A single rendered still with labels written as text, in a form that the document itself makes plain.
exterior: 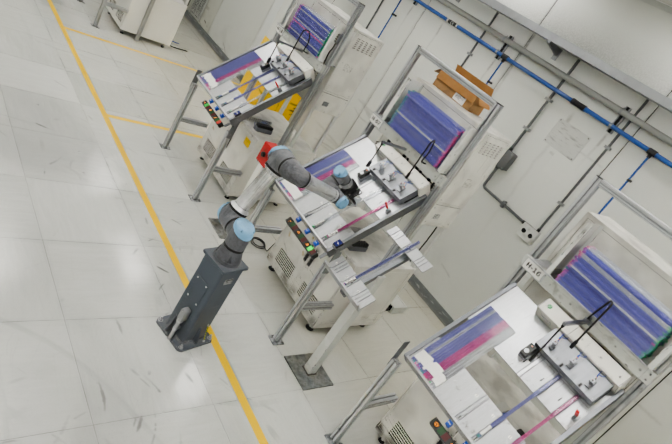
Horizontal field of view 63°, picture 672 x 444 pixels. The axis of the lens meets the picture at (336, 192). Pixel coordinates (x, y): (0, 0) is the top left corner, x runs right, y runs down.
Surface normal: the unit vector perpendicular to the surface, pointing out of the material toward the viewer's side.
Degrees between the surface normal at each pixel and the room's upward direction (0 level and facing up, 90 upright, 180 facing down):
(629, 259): 90
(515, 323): 44
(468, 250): 90
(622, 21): 90
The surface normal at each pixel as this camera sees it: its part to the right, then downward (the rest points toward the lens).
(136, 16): 0.51, 0.61
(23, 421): 0.50, -0.79
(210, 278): -0.55, 0.02
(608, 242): -0.69, -0.13
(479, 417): -0.12, -0.65
